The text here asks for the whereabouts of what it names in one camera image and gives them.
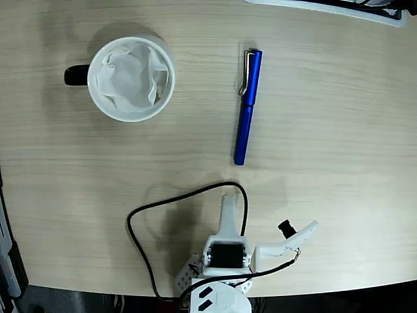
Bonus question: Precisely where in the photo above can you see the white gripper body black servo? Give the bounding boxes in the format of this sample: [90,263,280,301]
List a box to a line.
[202,233,257,278]

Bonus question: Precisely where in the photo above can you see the blue pen with metal clip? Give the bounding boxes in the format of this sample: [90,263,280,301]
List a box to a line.
[233,48,264,167]

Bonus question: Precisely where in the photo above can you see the white crumpled tissue paper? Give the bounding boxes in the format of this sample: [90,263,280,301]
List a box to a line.
[94,42,170,114]

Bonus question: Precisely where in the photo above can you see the grey black equipment case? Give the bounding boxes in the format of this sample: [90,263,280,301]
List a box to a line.
[0,166,30,313]

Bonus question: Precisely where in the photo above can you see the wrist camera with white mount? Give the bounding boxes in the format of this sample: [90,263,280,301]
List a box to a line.
[255,218,319,273]

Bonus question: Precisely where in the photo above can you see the black camera cable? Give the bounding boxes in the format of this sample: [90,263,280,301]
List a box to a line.
[126,181,302,307]

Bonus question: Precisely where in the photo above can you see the white mug with black handle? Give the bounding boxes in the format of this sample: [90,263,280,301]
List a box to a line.
[63,35,177,123]

